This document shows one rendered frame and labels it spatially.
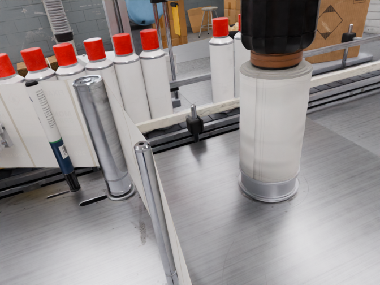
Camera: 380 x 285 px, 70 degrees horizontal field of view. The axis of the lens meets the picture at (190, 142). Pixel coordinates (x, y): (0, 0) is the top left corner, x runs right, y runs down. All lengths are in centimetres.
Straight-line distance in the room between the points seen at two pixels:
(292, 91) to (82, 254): 32
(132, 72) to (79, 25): 558
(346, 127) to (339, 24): 49
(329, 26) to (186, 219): 88
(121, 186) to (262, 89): 25
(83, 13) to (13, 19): 120
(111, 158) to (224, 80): 33
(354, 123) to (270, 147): 42
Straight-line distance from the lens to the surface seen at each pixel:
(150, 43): 56
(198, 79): 66
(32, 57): 55
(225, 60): 61
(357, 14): 117
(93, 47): 54
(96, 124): 38
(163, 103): 58
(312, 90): 79
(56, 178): 60
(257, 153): 37
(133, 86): 56
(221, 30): 61
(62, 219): 46
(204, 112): 61
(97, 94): 36
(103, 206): 45
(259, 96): 33
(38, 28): 602
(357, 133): 71
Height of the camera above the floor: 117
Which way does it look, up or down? 31 degrees down
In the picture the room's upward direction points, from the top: 7 degrees counter-clockwise
